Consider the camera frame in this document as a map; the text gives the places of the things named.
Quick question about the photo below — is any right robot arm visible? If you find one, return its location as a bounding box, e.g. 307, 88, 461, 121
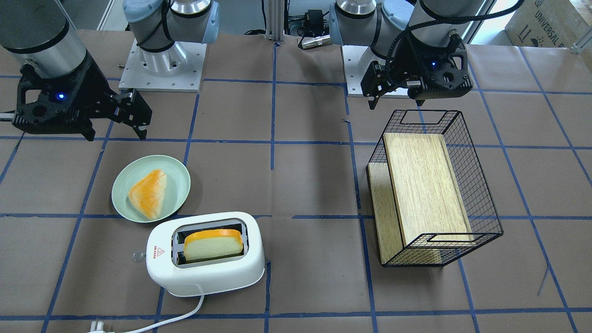
0, 0, 117, 141

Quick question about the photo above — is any white two-slot toaster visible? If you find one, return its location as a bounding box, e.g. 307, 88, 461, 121
146, 211, 265, 297

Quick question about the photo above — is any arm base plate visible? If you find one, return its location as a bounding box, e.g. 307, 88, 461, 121
118, 42, 207, 93
342, 45, 385, 98

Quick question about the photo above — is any cardboard box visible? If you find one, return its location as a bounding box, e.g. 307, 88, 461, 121
505, 0, 592, 47

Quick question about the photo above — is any bread slice in toaster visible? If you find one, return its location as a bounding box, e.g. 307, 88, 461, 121
183, 229, 244, 261

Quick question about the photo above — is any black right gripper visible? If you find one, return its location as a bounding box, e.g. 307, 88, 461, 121
12, 59, 153, 142

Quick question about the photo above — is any light green round plate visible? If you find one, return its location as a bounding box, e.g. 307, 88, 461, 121
111, 154, 191, 223

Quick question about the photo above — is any white toaster power cable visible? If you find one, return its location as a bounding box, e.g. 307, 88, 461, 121
89, 295, 205, 333

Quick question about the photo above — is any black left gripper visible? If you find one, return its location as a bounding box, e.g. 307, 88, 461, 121
361, 30, 468, 110

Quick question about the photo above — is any black wire basket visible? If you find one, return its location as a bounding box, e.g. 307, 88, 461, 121
367, 110, 504, 267

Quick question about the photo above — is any wooden shelf board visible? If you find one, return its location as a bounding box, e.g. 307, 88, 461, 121
367, 133, 475, 267

